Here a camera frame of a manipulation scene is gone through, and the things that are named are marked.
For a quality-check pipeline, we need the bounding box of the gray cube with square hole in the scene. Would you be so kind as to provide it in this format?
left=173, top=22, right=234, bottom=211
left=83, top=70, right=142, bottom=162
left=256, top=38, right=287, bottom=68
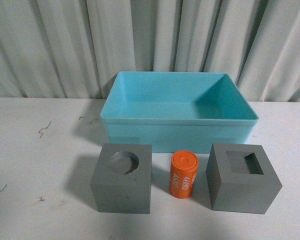
left=205, top=143, right=282, bottom=214

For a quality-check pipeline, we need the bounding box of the gray cube with round hole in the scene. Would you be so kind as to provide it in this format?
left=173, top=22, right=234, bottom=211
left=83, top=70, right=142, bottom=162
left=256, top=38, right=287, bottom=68
left=90, top=143, right=152, bottom=214

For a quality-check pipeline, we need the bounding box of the light blue plastic box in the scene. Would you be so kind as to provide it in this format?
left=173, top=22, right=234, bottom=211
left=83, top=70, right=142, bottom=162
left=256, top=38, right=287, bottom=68
left=100, top=71, right=259, bottom=153

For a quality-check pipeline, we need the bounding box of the white pleated curtain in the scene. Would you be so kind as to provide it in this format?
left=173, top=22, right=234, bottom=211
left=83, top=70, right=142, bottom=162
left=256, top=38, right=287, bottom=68
left=0, top=0, right=300, bottom=102

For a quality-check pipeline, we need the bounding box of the orange cylinder with white text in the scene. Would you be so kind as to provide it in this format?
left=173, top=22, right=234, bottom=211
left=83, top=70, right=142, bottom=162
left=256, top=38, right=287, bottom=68
left=169, top=150, right=199, bottom=199

